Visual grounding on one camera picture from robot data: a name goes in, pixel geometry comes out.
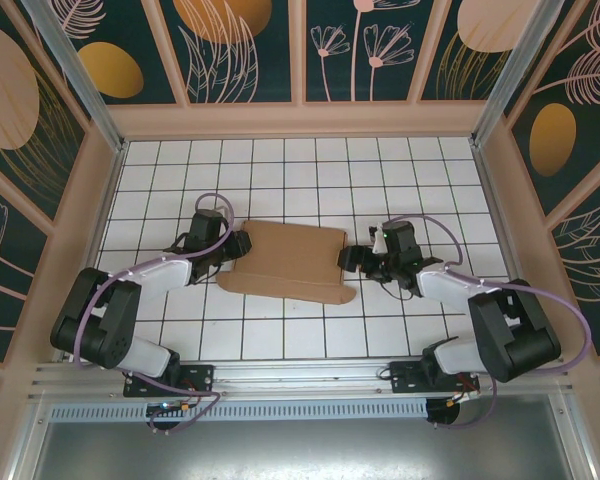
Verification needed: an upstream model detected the grey metal panel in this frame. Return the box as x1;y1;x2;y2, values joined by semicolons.
29;394;579;480

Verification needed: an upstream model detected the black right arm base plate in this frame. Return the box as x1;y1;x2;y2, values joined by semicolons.
388;360;481;397

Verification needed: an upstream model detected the slotted grey cable duct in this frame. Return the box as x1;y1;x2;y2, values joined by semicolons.
46;398;430;422

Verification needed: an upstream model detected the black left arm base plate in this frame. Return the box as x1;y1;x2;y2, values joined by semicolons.
123;363;216;399

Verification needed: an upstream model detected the aluminium frame post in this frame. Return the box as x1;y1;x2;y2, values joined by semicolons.
19;0;127;154
468;0;564;150

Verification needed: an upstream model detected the aluminium table edge rail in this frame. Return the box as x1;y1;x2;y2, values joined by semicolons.
471;142;550;355
54;142;129;364

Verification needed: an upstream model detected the brown cardboard box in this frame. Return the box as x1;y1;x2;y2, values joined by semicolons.
216;219;356;306

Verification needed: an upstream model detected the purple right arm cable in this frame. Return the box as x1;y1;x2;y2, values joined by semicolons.
387;213;594;431

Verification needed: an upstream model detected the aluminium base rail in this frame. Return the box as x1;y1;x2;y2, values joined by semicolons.
27;353;580;402

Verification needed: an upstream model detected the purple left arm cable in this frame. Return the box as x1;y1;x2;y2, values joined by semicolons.
73;192;236;435

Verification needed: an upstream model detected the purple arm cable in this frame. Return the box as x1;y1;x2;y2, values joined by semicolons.
73;192;236;435
387;213;594;431

